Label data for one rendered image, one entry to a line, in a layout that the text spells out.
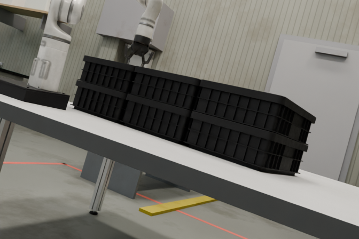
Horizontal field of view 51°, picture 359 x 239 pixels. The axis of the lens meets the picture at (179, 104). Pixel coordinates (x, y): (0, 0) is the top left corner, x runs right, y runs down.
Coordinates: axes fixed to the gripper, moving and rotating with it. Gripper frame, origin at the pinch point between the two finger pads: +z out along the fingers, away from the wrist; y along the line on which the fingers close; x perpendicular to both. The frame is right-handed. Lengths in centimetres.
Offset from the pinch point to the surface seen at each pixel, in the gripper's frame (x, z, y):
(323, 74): 242, -79, 207
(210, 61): 325, -69, 89
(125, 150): -96, 26, 5
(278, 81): 269, -59, 166
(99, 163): 181, 78, -10
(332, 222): -118, 26, 39
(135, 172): 158, 74, 24
